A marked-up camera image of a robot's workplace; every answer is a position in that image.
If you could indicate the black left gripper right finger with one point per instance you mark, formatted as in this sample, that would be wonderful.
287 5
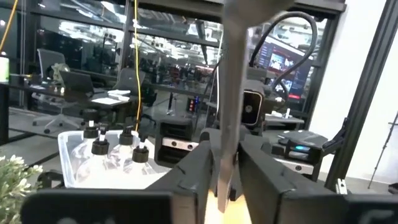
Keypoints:
264 186

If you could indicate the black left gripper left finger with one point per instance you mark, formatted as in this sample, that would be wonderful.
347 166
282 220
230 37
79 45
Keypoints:
189 186

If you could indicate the clear soap bottle black pump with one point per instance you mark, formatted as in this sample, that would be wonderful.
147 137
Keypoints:
126 137
90 130
100 146
140 154

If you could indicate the black device with lights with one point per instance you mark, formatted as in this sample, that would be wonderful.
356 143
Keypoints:
192 105

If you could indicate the dark office chair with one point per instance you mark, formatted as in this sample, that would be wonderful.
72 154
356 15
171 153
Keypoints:
129 81

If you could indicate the white papers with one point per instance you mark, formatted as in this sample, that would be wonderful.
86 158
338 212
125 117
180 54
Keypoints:
107 100

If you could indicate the dark laptop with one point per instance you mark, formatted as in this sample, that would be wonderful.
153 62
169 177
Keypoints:
76 81

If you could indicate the clear plastic bin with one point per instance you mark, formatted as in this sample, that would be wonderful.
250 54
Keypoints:
66 155

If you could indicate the black office desk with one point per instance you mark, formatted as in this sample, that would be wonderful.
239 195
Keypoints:
62 93

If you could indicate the black tripod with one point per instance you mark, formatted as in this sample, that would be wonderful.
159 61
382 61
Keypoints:
385 146

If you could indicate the grey office chair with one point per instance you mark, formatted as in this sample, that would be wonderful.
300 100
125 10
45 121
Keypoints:
48 60

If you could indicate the small green potted plant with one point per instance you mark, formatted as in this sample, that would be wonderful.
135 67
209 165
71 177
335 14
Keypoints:
15 186

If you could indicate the green and white container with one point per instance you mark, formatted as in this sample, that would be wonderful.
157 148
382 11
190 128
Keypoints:
3 68

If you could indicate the small silver corner bracket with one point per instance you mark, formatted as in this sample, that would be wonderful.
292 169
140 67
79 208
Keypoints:
341 186

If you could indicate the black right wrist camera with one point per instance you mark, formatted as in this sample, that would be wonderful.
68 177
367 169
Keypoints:
252 107

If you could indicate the wall monitor screen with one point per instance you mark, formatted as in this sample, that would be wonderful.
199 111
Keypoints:
280 62

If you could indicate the black aluminium rig frame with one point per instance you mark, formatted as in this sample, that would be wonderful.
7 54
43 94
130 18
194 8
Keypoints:
367 77

